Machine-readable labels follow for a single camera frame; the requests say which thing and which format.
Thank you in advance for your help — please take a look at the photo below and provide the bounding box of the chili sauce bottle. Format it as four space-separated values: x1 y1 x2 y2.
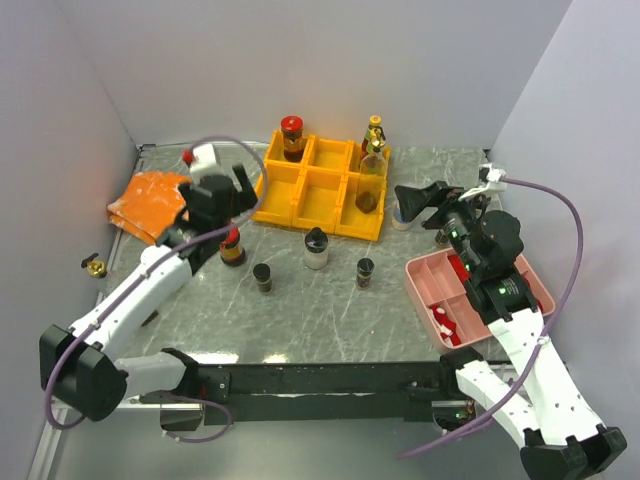
368 115 382 133
358 129 374 166

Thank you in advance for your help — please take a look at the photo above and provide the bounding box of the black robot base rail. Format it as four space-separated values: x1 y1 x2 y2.
184 359 468 422

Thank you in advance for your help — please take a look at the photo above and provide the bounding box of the white powder bottle black cap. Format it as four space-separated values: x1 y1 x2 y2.
303 227 329 270

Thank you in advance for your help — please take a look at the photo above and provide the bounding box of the red santa toy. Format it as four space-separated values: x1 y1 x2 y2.
431 306 461 347
447 254 470 284

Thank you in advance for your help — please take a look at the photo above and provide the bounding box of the red santa toy back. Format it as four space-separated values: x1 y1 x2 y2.
447 254 470 284

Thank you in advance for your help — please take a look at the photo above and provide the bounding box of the yellow bin back left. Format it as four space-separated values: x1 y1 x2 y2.
264 130 309 164

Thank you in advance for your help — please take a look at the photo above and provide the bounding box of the left small black cap shaker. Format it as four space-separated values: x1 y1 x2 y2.
252 263 272 294

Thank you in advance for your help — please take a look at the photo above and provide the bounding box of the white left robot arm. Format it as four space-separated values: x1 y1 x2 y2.
39 164 258 421

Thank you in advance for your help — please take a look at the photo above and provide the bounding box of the white peppercorn jar silver lid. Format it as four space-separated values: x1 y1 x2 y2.
392 202 414 231

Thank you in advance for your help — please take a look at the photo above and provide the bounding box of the red santa toy front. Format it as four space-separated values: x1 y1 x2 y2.
431 306 461 347

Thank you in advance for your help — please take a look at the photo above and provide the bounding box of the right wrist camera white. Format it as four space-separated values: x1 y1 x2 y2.
458 163 507 201

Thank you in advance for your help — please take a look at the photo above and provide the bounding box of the orange white cloth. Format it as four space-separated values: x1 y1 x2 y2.
107 171 190 245

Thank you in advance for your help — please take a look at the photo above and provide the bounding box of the glass oil bottle gold spout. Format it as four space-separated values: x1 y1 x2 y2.
355 129 386 214

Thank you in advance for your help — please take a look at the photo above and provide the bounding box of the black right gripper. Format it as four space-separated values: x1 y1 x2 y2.
394 180 487 275

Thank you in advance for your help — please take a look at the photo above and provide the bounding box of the pink divided organizer tray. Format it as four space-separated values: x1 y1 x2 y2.
403 245 557 353

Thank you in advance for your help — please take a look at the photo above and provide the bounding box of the red lid sauce jar front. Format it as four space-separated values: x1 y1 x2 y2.
219 227 246 267

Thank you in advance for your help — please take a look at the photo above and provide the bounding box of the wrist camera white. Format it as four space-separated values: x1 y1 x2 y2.
182 143 221 184
458 163 507 201

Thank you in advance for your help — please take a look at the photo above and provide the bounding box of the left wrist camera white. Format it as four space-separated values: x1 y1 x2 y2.
182 143 221 184

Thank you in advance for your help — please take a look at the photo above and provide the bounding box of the red lid sauce jar back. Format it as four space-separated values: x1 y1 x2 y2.
280 115 305 163

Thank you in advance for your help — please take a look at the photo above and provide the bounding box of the red lid sauce jar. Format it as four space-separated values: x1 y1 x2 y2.
219 227 246 267
280 115 305 163

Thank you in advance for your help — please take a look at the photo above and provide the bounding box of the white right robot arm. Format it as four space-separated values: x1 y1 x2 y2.
395 181 627 479

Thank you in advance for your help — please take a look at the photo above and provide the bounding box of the right small black cap shaker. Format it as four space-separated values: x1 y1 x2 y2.
356 257 375 289

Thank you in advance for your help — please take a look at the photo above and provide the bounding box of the yellow bin front right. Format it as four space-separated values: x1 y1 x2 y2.
334 173 387 242

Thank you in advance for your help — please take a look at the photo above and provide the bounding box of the small black cap shaker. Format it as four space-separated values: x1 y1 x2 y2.
434 229 449 248
252 263 272 294
356 257 375 289

